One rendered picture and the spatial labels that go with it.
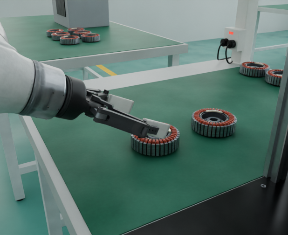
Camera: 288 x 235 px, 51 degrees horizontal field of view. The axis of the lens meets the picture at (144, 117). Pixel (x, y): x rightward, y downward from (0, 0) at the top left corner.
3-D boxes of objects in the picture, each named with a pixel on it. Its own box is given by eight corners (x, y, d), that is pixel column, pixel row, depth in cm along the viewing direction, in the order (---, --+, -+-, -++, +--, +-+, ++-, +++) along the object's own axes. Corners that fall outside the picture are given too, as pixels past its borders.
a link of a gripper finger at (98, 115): (87, 96, 56) (79, 99, 50) (113, 107, 56) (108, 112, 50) (83, 108, 56) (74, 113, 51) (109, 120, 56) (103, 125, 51)
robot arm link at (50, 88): (21, 123, 46) (58, 130, 50) (41, 67, 44) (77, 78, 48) (8, 102, 53) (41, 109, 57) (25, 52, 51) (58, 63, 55)
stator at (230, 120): (236, 141, 73) (238, 127, 71) (189, 136, 75) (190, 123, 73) (233, 120, 83) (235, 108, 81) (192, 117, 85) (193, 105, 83)
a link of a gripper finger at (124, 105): (105, 107, 67) (103, 106, 67) (129, 113, 71) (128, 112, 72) (110, 94, 66) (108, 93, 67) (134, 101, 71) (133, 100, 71)
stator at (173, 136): (148, 163, 64) (149, 148, 63) (121, 141, 73) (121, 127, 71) (188, 148, 70) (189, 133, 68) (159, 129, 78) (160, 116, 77)
